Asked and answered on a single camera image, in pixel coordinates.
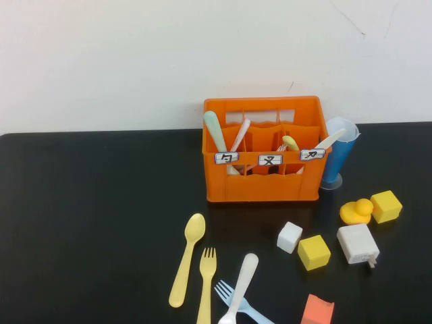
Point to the yellow plastic spoon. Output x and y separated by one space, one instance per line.
194 229

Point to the yellow plastic fork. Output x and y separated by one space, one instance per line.
206 270

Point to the orange plastic cutlery crate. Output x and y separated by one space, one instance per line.
263 187

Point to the white label with spoon character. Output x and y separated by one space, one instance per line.
227 158

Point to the pale green plastic spoon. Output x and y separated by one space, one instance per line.
214 130

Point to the white pink plastic utensil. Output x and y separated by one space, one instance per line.
242 132

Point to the white label with fork character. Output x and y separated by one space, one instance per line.
270 160

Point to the pale pink plastic fork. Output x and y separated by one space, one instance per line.
281 148

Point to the white label with knife character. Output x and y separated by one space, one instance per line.
312 154

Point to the white foam cube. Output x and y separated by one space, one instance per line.
289 237

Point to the cream plastic knife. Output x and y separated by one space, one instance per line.
332 137

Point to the blue cone cup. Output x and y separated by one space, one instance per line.
339 158

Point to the light blue plastic fork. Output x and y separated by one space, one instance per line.
224 292

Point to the yellow foam cube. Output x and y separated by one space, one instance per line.
386 207
314 253

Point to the yellow rubber duck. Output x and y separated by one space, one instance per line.
356 212

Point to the white charger plug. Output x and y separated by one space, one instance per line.
357 243

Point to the salmon orange block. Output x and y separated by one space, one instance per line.
316 310

